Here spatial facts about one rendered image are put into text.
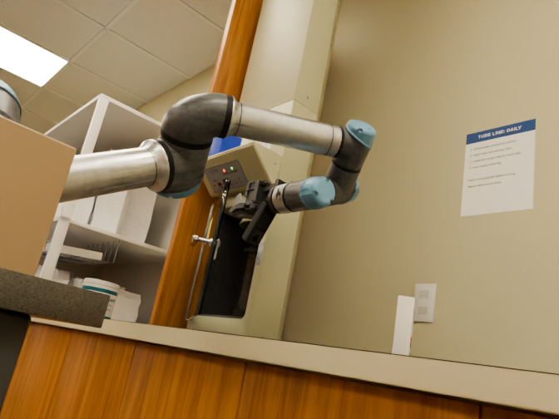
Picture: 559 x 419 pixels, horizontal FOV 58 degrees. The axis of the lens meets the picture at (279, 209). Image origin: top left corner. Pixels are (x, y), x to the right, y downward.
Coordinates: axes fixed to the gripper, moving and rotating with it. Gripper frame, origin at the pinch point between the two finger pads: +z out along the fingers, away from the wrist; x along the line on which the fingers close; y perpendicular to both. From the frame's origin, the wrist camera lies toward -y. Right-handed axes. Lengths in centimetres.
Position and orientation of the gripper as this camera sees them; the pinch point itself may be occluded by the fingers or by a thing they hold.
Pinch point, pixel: (233, 214)
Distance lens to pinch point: 143.0
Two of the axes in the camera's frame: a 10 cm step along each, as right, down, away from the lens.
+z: -6.6, 1.1, 7.4
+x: -7.3, -3.3, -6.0
